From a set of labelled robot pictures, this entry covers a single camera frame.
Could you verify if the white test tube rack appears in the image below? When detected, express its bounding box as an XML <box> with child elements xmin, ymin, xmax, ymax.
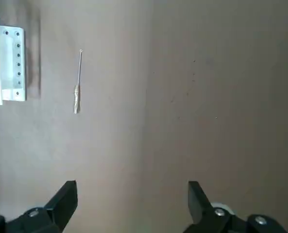
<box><xmin>0</xmin><ymin>16</ymin><xmax>27</xmax><ymax>106</ymax></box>

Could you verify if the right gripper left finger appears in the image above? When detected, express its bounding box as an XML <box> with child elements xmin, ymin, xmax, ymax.
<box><xmin>0</xmin><ymin>179</ymin><xmax>78</xmax><ymax>233</ymax></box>

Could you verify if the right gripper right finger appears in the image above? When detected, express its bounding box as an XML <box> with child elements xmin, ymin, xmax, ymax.
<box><xmin>182</xmin><ymin>180</ymin><xmax>288</xmax><ymax>233</ymax></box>

